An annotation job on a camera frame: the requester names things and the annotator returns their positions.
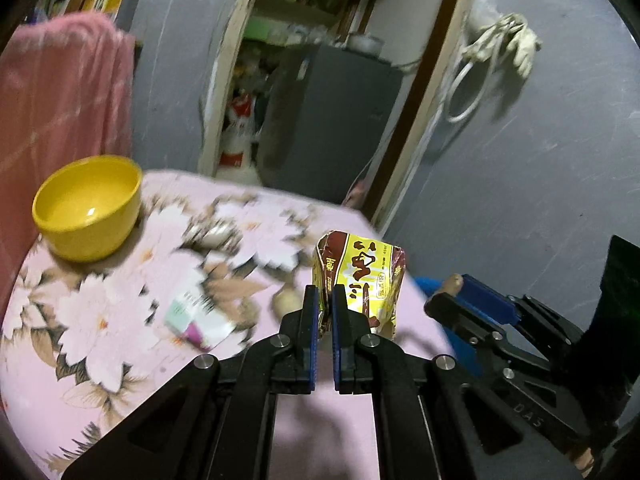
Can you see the silver brown wrapper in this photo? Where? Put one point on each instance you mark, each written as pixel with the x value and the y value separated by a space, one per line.
pixel 219 235

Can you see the steel pot on refrigerator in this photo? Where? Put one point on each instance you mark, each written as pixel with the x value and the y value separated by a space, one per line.
pixel 365 44

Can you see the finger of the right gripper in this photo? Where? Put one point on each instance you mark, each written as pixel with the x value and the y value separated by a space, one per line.
pixel 487 338
pixel 486 302

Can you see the white green paper packet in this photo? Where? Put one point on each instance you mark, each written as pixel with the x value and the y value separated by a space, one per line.
pixel 194 319

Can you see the brown nut shell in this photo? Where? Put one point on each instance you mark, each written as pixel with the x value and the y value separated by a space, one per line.
pixel 452 285

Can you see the yellow brown snack wrapper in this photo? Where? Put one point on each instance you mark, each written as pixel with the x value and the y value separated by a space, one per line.
pixel 371 271

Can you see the yellow bowl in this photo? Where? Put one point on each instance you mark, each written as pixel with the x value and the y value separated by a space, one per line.
pixel 87 209

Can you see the red checked cloth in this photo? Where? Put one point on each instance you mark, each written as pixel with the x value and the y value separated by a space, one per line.
pixel 66 94

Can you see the grey refrigerator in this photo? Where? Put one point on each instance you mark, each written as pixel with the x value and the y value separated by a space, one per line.
pixel 326 114

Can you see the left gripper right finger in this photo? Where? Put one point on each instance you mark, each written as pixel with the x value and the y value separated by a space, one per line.
pixel 432 419

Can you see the wooden door frame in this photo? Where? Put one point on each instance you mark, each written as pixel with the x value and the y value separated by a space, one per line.
pixel 421 39

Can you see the person's right hand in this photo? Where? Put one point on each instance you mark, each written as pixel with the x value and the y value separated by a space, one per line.
pixel 584 461

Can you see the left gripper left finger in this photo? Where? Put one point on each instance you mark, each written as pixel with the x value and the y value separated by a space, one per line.
pixel 215 418

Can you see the blue plastic basin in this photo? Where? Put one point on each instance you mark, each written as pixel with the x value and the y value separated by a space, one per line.
pixel 464 353

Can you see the white rubber gloves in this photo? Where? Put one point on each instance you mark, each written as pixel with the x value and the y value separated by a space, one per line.
pixel 509 35

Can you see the pink floral tablecloth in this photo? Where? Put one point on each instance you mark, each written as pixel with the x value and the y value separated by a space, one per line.
pixel 83 346

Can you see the white red sack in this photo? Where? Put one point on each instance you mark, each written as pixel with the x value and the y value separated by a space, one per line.
pixel 237 137

